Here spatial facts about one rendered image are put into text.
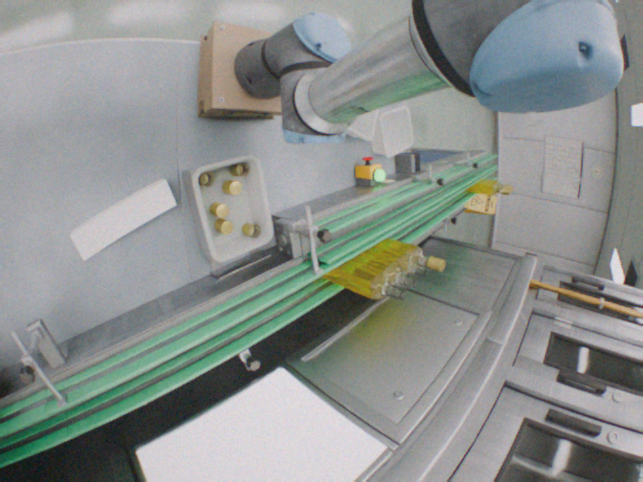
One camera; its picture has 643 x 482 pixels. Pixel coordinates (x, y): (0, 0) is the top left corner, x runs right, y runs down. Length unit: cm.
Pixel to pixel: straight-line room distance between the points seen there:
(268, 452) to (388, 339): 39
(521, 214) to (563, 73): 652
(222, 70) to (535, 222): 647
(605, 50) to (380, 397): 61
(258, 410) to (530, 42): 65
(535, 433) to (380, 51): 70
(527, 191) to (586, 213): 141
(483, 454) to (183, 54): 107
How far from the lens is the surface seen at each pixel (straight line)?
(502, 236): 693
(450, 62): 22
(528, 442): 67
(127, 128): 68
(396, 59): 27
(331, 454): 54
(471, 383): 66
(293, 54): 53
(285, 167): 83
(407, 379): 64
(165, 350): 58
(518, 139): 642
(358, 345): 71
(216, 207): 67
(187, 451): 63
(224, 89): 64
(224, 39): 69
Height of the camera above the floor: 143
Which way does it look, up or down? 45 degrees down
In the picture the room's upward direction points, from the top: 107 degrees clockwise
